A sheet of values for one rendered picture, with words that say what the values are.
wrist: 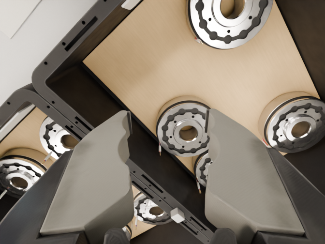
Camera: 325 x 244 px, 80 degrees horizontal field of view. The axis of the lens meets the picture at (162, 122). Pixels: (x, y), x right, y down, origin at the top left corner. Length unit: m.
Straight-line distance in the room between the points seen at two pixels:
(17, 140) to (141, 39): 0.29
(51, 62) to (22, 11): 0.28
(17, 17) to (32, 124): 0.22
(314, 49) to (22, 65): 0.53
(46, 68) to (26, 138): 0.22
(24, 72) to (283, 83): 0.51
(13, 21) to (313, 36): 0.50
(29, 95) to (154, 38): 0.18
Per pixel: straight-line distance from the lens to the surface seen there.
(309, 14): 0.31
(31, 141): 0.43
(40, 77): 0.25
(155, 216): 0.45
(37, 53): 0.51
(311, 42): 0.34
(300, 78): 0.39
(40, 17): 0.49
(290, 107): 0.36
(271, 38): 0.35
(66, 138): 0.37
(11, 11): 0.52
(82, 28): 0.22
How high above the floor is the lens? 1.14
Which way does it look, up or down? 62 degrees down
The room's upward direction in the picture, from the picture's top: 178 degrees clockwise
